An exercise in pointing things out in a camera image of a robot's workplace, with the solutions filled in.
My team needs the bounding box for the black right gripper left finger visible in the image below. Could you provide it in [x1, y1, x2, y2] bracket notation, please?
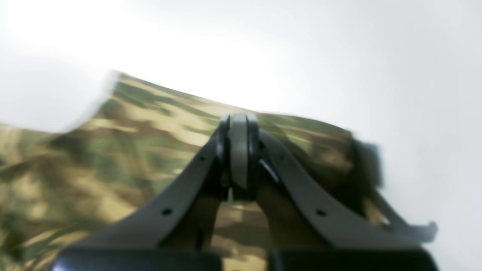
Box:
[52, 114, 248, 271]

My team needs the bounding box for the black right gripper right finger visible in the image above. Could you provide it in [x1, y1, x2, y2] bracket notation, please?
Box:
[247, 114, 438, 271]

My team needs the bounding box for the camouflage T-shirt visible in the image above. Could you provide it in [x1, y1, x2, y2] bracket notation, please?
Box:
[0, 74, 384, 271]

